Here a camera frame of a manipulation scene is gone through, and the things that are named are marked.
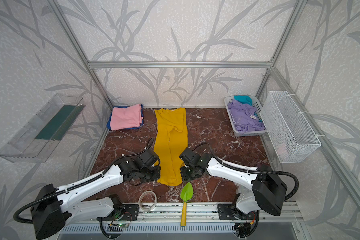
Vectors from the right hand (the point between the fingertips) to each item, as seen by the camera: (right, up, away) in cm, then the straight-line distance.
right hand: (182, 173), depth 79 cm
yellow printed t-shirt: (-9, +15, +20) cm, 26 cm away
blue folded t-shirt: (-54, +26, +27) cm, 66 cm away
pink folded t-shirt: (-42, +31, +32) cm, 61 cm away
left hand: (-10, 0, -1) cm, 10 cm away
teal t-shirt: (+45, +44, +34) cm, 72 cm away
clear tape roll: (-22, -13, -4) cm, 26 cm away
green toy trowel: (+2, -10, -2) cm, 11 cm away
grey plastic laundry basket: (+56, +34, +31) cm, 73 cm away
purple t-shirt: (+44, +30, +29) cm, 61 cm away
